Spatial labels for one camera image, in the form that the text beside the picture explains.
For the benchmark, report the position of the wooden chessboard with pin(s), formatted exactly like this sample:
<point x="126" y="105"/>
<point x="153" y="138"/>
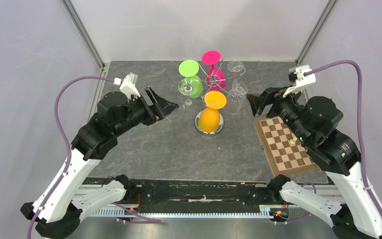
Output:
<point x="274" y="136"/>

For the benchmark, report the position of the green wine glass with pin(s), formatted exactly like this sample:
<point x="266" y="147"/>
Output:
<point x="189" y="69"/>

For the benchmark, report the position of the clear glass at back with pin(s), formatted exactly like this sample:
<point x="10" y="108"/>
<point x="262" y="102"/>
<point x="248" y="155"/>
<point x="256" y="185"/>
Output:
<point x="236" y="67"/>

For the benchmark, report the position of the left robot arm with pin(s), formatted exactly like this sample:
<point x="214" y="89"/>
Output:
<point x="58" y="212"/>

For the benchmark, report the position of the white chess piece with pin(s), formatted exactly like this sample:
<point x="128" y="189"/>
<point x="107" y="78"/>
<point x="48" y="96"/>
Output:
<point x="293" y="141"/>

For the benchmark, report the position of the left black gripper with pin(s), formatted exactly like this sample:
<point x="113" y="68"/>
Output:
<point x="166" y="107"/>

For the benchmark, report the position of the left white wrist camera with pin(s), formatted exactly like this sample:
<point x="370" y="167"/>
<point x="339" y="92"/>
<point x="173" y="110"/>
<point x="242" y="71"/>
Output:
<point x="127" y="85"/>

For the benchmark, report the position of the clear wine glass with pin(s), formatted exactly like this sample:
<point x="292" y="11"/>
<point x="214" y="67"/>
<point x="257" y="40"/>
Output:
<point x="187" y="87"/>

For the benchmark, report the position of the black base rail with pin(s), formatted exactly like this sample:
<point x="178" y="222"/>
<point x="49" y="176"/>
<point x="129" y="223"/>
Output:
<point x="184" y="196"/>

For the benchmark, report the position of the white slotted cable duct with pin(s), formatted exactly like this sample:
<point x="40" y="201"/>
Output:
<point x="117" y="212"/>

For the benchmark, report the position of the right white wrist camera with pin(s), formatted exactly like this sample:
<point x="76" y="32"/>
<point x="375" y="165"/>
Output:
<point x="299" y="81"/>

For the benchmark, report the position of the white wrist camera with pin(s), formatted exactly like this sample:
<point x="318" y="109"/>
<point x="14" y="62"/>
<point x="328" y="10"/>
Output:
<point x="299" y="81"/>
<point x="127" y="85"/>

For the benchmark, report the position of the chrome wine glass rack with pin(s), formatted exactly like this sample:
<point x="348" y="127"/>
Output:
<point x="229" y="82"/>

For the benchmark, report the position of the pink wine glass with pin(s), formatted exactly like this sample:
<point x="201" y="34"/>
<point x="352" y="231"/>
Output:
<point x="215" y="79"/>

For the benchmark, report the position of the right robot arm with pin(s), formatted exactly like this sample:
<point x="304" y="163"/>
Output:
<point x="315" y="127"/>

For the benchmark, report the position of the orange wine glass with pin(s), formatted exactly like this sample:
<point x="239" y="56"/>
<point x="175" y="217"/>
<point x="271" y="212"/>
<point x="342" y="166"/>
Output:
<point x="210" y="117"/>

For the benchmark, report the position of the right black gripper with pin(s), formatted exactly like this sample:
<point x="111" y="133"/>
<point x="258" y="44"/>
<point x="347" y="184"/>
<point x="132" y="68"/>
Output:
<point x="277" y="92"/>

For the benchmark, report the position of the clear glass near front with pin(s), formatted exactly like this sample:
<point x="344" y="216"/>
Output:
<point x="235" y="98"/>

